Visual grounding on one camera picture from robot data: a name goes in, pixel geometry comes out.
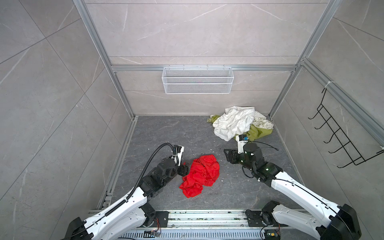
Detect white patterned cloth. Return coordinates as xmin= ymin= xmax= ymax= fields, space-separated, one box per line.
xmin=252 ymin=111 xmax=274 ymax=130

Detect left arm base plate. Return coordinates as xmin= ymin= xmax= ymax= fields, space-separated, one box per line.
xmin=150 ymin=211 xmax=170 ymax=228

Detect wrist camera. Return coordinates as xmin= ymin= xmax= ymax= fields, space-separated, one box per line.
xmin=236 ymin=135 xmax=249 ymax=154
xmin=172 ymin=145 xmax=185 ymax=166

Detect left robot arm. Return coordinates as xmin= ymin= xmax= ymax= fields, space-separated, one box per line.
xmin=64 ymin=157 xmax=190 ymax=240

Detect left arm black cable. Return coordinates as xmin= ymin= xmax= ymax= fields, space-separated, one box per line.
xmin=125 ymin=142 xmax=176 ymax=202

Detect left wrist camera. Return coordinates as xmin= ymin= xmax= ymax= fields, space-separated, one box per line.
xmin=172 ymin=145 xmax=185 ymax=166

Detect green cloth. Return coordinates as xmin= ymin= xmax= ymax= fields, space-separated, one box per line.
xmin=206 ymin=114 xmax=274 ymax=142

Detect black wire hook rack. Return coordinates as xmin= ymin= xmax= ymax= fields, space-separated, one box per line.
xmin=308 ymin=88 xmax=384 ymax=169

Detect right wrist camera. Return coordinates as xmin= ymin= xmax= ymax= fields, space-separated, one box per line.
xmin=236 ymin=135 xmax=249 ymax=154

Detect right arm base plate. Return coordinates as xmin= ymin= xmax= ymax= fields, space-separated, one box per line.
xmin=245 ymin=210 xmax=288 ymax=227

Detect white wire mesh basket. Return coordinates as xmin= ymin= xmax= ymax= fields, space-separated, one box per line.
xmin=162 ymin=67 xmax=234 ymax=95

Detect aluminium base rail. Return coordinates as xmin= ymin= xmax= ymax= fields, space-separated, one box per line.
xmin=117 ymin=210 xmax=317 ymax=240

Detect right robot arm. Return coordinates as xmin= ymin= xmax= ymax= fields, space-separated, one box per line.
xmin=224 ymin=141 xmax=362 ymax=240

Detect red cloth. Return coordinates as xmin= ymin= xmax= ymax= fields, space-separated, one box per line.
xmin=179 ymin=155 xmax=220 ymax=198

